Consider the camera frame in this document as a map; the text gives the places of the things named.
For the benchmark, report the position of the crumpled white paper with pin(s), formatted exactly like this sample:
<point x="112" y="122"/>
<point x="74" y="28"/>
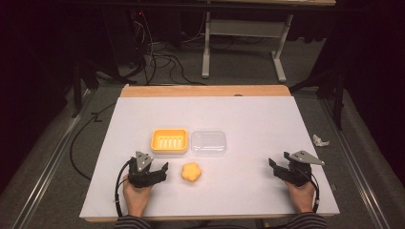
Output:
<point x="319" y="141"/>

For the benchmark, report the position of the white metal desk frame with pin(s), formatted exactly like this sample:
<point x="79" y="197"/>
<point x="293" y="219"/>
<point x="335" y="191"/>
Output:
<point x="206" y="54"/>

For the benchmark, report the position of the clear plastic lid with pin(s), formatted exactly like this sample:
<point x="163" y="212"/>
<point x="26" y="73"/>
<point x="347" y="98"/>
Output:
<point x="208" y="143"/>

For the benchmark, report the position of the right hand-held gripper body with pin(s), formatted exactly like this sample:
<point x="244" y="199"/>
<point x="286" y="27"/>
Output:
<point x="298" y="173"/>

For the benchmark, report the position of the dark metal stand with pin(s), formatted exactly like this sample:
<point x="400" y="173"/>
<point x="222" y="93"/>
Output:
<point x="77" y="92"/>
<point x="339" y="95"/>

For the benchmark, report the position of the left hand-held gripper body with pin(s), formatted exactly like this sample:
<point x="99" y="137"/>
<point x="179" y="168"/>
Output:
<point x="140" y="176"/>

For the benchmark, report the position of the yellow flower-shaped soap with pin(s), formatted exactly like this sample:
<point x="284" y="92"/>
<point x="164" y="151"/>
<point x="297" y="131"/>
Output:
<point x="191" y="172"/>

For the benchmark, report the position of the person's left hand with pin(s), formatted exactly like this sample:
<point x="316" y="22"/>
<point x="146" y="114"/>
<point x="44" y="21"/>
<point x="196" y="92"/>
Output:
<point x="137" y="198"/>

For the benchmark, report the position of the white table mat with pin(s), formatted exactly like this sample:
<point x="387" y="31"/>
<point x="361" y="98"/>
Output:
<point x="238" y="178"/>

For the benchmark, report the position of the person's right hand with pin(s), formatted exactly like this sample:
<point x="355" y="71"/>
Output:
<point x="302" y="197"/>

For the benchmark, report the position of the metal floor rail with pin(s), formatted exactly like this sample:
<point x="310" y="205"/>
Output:
<point x="47" y="165"/>
<point x="353" y="152"/>

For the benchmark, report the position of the yellow soap dish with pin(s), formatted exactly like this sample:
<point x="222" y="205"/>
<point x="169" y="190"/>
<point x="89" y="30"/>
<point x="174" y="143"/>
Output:
<point x="169" y="141"/>

